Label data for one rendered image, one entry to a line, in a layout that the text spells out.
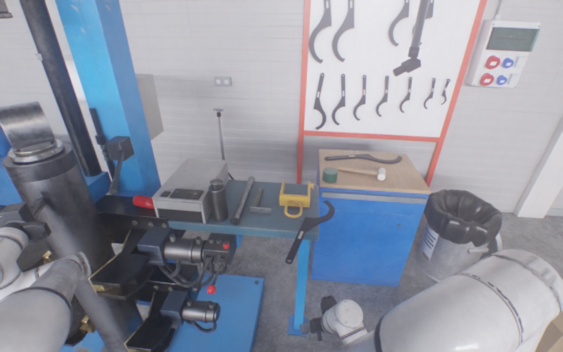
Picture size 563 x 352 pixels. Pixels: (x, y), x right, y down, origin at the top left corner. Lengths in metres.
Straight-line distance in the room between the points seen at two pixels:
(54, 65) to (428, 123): 2.88
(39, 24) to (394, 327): 1.55
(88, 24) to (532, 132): 3.65
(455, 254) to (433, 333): 2.11
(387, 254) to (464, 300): 1.85
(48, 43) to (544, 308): 1.68
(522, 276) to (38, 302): 0.71
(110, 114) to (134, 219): 0.51
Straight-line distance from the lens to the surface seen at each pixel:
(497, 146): 3.56
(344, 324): 0.98
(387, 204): 1.99
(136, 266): 1.33
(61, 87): 1.57
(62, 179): 1.25
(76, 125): 1.61
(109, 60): 1.46
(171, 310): 1.70
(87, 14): 1.48
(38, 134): 1.23
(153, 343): 1.66
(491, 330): 0.46
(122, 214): 1.52
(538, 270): 0.57
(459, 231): 2.36
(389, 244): 2.23
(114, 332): 1.80
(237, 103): 2.96
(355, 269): 2.39
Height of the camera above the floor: 1.89
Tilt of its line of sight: 30 degrees down
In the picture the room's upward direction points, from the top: 1 degrees clockwise
